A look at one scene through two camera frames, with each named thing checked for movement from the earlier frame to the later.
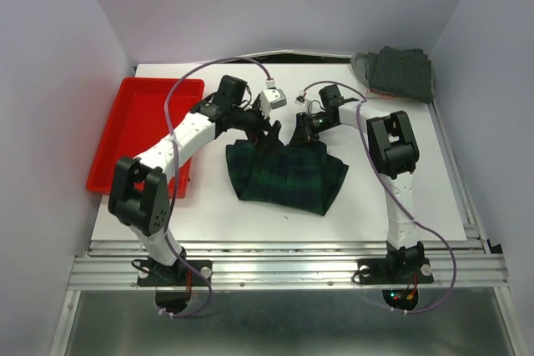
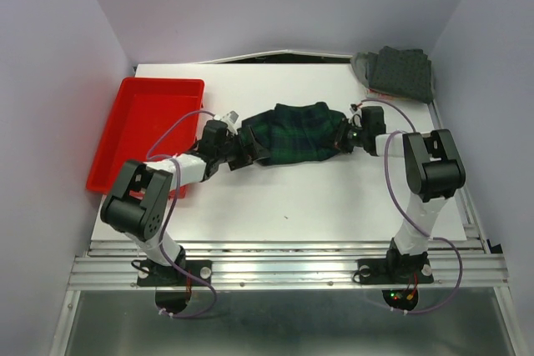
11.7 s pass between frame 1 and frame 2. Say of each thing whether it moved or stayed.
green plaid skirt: moved
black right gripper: moved
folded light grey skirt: stayed
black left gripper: moved
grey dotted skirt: stayed
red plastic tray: stayed
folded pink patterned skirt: stayed
